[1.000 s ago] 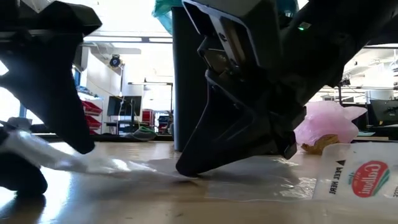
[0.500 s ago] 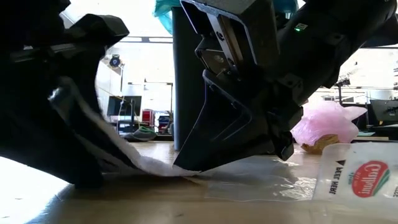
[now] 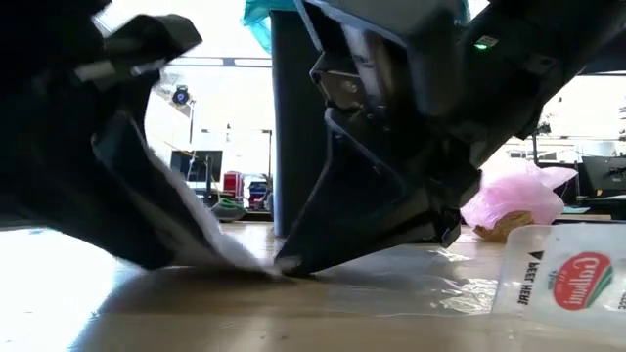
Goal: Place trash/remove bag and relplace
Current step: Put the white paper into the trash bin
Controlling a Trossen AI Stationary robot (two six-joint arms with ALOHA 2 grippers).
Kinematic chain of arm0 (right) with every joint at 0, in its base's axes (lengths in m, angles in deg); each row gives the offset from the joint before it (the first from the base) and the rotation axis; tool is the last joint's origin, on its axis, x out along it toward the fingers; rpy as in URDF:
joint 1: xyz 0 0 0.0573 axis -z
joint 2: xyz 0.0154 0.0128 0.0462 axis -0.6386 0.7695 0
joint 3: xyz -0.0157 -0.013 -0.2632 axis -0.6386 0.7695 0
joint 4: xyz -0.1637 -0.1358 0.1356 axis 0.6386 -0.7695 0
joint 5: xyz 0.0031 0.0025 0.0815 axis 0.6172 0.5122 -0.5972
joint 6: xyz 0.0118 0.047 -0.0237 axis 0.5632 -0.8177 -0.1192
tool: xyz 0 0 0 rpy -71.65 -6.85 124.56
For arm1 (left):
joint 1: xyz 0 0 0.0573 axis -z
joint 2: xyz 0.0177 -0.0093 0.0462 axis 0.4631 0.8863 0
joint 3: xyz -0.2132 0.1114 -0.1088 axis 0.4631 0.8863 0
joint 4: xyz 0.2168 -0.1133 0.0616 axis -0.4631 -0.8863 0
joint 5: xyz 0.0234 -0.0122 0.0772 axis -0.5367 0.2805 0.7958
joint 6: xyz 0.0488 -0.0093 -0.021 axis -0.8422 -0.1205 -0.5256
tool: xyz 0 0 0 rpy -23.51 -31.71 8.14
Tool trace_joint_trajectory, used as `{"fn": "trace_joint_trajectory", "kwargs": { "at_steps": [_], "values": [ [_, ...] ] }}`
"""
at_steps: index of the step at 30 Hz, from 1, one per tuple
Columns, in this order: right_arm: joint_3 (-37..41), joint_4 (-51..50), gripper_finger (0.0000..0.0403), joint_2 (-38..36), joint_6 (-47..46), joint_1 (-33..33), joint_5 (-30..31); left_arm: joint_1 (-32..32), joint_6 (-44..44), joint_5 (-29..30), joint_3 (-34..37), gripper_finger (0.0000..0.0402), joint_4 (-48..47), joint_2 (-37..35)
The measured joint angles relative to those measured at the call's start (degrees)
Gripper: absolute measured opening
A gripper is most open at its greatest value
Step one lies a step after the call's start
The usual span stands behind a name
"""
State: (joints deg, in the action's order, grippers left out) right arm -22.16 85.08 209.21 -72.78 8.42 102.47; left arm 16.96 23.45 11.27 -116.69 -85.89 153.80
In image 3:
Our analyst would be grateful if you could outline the pink plastic bag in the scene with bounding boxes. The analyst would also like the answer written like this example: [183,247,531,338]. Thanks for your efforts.
[459,159,580,231]

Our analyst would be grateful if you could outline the black computer monitor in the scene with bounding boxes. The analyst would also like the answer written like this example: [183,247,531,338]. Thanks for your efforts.
[580,154,626,198]
[169,149,224,185]

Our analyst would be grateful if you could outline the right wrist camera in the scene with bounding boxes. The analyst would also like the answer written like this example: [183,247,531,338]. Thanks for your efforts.
[310,28,392,131]

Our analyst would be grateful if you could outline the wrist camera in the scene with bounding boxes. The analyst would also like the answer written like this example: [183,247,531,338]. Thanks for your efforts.
[72,13,204,94]
[310,28,392,131]

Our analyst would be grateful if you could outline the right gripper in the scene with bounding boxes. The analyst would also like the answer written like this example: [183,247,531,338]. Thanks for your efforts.
[302,0,490,229]

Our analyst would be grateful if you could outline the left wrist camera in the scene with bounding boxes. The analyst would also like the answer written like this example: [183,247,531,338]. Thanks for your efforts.
[72,13,204,94]

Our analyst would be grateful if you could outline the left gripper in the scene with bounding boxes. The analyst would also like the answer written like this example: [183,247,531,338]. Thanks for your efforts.
[0,0,162,248]

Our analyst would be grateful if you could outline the clear plastic bag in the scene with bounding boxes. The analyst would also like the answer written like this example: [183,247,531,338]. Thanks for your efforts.
[312,243,503,319]

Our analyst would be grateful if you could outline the small white paper scrap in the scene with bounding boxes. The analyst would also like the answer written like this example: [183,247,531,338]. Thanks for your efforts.
[141,141,294,281]

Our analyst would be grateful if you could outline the cheese wrapper with red logo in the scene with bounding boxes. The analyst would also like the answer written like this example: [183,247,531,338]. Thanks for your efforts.
[490,222,626,343]

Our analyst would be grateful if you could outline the red plastic crate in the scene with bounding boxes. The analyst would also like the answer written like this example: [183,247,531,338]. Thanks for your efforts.
[222,170,246,199]

